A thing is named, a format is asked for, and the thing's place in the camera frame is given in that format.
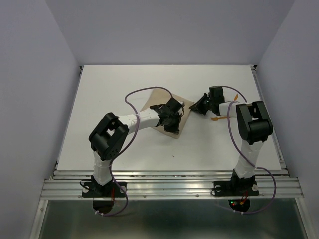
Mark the right aluminium side rail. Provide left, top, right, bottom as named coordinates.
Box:
left=251, top=64, right=290, bottom=172

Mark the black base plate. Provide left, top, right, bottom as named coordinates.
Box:
left=213, top=181, right=259, bottom=197
left=79, top=181, right=125, bottom=198

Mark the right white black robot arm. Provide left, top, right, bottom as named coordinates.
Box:
left=189, top=86, right=273, bottom=197

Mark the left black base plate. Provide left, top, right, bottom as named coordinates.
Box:
left=79, top=181, right=125, bottom=198

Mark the beige cloth napkin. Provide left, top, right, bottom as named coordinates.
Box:
left=141, top=89, right=194, bottom=139

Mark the left aluminium frame post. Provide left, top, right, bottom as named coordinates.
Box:
left=29, top=200, right=48, bottom=239

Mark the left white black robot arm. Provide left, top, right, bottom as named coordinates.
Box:
left=85, top=98, right=184, bottom=197

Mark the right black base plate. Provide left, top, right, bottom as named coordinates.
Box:
left=213, top=181, right=259, bottom=197

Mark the aluminium mounting rail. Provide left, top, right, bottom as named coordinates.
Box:
left=40, top=169, right=304, bottom=200

